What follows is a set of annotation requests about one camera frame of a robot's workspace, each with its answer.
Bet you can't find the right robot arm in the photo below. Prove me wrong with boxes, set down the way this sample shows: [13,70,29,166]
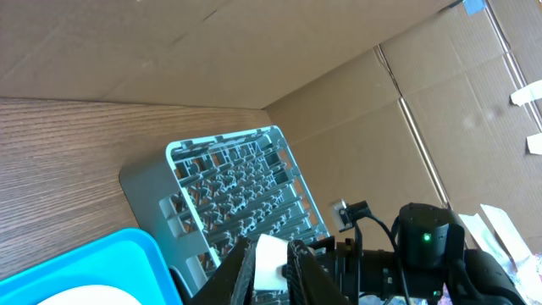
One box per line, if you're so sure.
[312,202,524,304]

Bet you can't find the blue tape piece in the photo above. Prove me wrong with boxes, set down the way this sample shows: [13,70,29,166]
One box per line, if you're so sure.
[462,0,487,15]

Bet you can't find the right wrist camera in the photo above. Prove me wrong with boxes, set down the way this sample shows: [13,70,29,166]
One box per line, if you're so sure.
[329,199,350,232]

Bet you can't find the pink plate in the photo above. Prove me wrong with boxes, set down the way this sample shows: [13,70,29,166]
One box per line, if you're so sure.
[38,285,141,305]

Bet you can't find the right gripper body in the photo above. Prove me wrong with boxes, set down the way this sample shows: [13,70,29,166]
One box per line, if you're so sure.
[308,236,390,301]

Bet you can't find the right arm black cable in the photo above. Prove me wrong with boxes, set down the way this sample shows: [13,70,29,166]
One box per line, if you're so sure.
[345,201,412,305]

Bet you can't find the white tape strips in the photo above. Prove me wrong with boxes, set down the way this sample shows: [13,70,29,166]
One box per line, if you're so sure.
[458,79,542,305]

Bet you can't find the grey dish rack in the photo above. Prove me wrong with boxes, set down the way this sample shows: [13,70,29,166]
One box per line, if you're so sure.
[119,125,329,300]

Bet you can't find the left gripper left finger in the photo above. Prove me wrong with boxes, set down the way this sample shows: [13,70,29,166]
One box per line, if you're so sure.
[188,237,256,305]

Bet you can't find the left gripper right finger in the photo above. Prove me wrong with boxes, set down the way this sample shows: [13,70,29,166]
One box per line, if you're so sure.
[285,240,351,305]

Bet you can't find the teal plastic tray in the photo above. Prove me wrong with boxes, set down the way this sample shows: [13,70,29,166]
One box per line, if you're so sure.
[1,228,183,305]

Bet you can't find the cream cup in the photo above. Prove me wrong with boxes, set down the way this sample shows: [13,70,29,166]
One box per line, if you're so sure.
[253,234,299,291]

